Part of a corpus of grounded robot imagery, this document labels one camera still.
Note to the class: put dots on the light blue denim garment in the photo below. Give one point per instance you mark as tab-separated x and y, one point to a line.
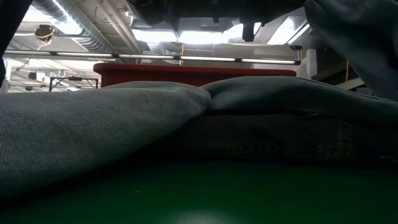
77	133

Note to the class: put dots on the black background rack frame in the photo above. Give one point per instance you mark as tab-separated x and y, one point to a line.
74	78

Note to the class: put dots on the red plastic laundry basket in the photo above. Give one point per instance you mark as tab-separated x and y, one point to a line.
186	74

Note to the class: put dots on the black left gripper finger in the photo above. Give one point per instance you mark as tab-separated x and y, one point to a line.
286	9
248	32

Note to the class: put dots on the long ceiling light bar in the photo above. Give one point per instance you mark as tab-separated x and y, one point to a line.
202	58

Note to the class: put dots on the dark blue jeans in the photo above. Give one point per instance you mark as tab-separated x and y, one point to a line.
280	140

